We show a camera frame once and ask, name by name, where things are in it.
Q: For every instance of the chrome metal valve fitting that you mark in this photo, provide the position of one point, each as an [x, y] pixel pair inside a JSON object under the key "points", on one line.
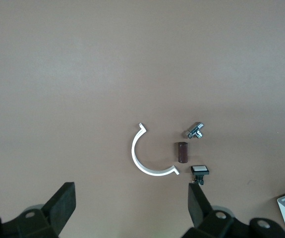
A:
{"points": [[194, 129]]}

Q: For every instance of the black square white-faced push button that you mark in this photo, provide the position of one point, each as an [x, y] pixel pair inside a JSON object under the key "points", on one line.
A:
{"points": [[199, 169]]}

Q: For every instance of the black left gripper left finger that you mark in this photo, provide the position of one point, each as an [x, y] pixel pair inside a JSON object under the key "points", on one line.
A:
{"points": [[63, 205]]}

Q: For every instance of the brown table mat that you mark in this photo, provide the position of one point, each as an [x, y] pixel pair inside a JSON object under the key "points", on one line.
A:
{"points": [[82, 74]]}

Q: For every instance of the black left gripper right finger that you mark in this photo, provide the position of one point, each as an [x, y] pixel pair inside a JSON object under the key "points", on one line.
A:
{"points": [[196, 205]]}

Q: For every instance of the dark brown cylinder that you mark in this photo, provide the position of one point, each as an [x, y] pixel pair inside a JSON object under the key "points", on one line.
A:
{"points": [[181, 152]]}

